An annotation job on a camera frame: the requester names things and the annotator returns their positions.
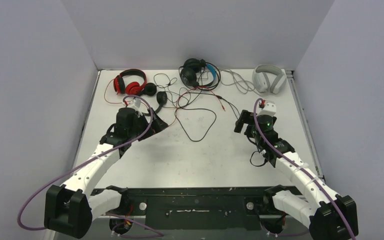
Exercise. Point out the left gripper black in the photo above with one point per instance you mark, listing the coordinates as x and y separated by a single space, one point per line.
156 126

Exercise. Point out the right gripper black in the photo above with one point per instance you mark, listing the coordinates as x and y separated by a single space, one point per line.
245 119

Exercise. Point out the red black headphones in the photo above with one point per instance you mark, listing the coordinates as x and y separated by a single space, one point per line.
132 88

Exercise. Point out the small black headphones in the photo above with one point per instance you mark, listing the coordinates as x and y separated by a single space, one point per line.
150 89

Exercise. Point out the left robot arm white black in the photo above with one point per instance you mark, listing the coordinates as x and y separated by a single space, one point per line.
70 208

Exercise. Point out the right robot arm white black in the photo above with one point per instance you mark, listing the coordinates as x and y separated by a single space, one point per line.
324 212

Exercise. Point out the white grey headphones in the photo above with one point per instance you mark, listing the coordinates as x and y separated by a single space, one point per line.
268 78

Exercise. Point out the black blue headphones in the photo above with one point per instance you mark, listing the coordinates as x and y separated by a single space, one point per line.
191 71

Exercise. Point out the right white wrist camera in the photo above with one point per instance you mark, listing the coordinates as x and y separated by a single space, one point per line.
267 108

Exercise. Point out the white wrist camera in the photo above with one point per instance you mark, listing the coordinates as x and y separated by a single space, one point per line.
267 108
134 104

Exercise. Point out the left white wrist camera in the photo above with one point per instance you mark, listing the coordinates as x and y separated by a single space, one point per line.
134 104

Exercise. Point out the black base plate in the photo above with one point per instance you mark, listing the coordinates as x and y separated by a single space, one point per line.
211 208

